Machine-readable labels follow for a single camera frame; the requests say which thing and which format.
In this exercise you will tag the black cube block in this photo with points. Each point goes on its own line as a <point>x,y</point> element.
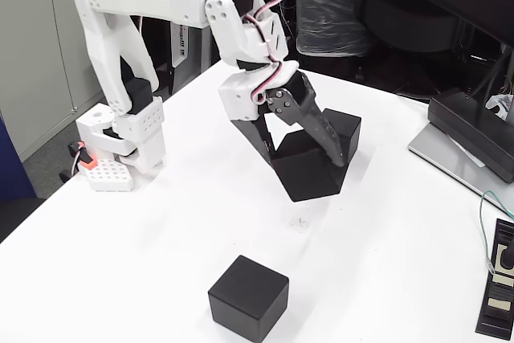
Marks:
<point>247,299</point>
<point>349,130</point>
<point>309,178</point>

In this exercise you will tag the blue partition panel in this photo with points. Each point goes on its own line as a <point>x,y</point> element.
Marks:
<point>12,166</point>

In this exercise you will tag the bin with clear plastic bag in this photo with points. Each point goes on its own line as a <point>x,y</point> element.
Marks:
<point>329,17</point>

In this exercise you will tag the black cube block, scratched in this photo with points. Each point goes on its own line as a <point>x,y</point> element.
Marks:
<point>349,130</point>

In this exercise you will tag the orange black table clamp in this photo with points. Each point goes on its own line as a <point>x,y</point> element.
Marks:
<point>86,164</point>

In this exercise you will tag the black dock box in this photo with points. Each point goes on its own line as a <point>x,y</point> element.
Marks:
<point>462,118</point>

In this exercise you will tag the black power plug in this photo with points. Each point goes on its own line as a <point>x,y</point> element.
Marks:
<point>509,258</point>

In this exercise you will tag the silver metal post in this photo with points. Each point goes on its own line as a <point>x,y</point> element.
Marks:
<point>205,50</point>

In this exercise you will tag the silver monitor stand base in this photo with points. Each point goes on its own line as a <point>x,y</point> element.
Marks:
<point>441,158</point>

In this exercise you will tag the crumpled white bag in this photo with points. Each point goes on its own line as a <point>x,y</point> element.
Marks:
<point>500,102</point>

